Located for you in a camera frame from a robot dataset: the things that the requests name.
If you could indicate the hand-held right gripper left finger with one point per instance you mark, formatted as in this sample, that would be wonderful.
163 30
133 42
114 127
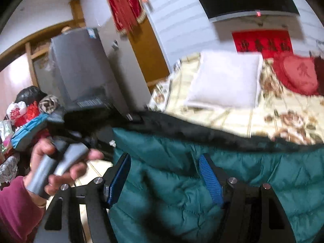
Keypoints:
119 179

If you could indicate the white pillow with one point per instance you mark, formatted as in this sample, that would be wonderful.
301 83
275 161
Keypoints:
225 81

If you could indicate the green down jacket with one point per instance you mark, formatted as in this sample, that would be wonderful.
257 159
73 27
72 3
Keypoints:
164 182

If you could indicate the rolled leopard print cloth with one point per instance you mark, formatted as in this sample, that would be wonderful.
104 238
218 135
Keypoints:
48 104

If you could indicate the blue cloth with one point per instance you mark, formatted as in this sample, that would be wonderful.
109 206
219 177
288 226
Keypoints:
27 134

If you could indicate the black bag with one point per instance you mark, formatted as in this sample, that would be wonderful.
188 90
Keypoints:
31 93

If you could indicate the red hanging ornament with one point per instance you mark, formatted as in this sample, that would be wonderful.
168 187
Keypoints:
124 2

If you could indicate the grey refrigerator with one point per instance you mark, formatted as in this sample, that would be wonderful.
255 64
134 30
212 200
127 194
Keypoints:
81 65

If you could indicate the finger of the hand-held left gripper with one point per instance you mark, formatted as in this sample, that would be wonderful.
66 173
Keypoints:
105 138

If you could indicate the wooden door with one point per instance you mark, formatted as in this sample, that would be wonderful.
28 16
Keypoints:
149 55

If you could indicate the red cloth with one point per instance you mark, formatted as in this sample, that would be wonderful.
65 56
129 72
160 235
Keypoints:
29 115

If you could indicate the red wall banner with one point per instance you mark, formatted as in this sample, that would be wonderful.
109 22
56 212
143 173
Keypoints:
263 43

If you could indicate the dark red velvet pillow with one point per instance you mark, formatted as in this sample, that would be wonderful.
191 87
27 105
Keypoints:
319 76

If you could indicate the bed with floral sheet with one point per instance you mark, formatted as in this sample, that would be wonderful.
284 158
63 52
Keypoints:
227 121

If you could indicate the person's left forearm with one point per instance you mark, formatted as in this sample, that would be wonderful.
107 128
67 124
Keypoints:
15 212

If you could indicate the wooden wardrobe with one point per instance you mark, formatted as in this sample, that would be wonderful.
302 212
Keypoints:
33 43

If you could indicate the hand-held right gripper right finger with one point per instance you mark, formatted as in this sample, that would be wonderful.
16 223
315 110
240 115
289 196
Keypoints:
210 179

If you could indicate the red heart-shaped pillow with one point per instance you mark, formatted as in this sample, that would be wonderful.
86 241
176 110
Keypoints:
296 73

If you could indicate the person's left hand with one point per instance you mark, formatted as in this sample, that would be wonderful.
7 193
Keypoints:
35 167

